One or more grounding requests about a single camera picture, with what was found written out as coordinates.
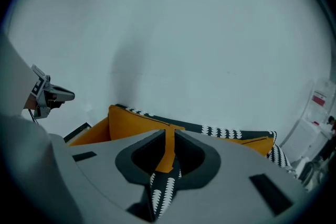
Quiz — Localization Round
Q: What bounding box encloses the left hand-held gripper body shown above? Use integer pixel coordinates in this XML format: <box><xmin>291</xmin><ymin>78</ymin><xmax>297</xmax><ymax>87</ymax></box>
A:
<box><xmin>29</xmin><ymin>64</ymin><xmax>57</xmax><ymax>120</ymax></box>

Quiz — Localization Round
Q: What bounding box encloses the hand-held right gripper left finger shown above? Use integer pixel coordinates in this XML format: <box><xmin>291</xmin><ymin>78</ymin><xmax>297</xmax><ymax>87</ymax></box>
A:
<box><xmin>49</xmin><ymin>128</ymin><xmax>167</xmax><ymax>212</ymax></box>

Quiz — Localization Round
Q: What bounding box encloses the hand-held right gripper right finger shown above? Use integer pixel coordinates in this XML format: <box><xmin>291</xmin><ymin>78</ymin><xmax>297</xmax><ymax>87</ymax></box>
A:
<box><xmin>156</xmin><ymin>129</ymin><xmax>310</xmax><ymax>224</ymax></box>

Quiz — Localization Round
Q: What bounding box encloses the orange sofa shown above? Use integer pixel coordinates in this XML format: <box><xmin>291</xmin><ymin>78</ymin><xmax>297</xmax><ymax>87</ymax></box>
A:
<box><xmin>68</xmin><ymin>103</ymin><xmax>299</xmax><ymax>220</ymax></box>

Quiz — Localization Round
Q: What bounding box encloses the person's left forearm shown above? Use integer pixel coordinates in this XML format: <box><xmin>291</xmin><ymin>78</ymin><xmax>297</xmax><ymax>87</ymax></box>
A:
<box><xmin>24</xmin><ymin>93</ymin><xmax>38</xmax><ymax>111</ymax></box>

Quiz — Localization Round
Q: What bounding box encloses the white water dispenser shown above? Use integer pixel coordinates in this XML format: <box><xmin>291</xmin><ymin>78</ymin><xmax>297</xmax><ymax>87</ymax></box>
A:
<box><xmin>279</xmin><ymin>112</ymin><xmax>331</xmax><ymax>174</ymax></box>

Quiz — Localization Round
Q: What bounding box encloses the clear water jug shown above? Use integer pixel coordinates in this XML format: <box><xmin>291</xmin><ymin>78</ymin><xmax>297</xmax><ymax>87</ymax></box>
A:
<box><xmin>301</xmin><ymin>78</ymin><xmax>336</xmax><ymax>126</ymax></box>

